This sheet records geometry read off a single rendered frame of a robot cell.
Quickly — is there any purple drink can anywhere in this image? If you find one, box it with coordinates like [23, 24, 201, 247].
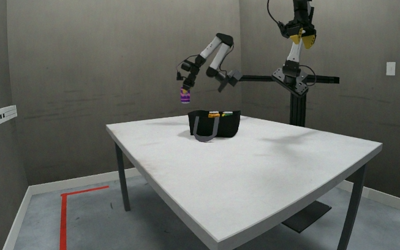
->
[181, 87, 190, 104]

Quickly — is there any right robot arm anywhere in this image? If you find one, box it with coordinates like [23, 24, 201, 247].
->
[181, 33, 233, 90]

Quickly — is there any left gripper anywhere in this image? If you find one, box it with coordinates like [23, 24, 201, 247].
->
[287, 10, 316, 49]

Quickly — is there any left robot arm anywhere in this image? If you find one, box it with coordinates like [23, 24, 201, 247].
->
[273, 0, 314, 95]

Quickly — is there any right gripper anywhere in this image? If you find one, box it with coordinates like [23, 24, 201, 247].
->
[183, 73, 197, 94]

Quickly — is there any black tote bag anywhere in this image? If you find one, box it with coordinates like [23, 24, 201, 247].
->
[187, 110, 241, 142]

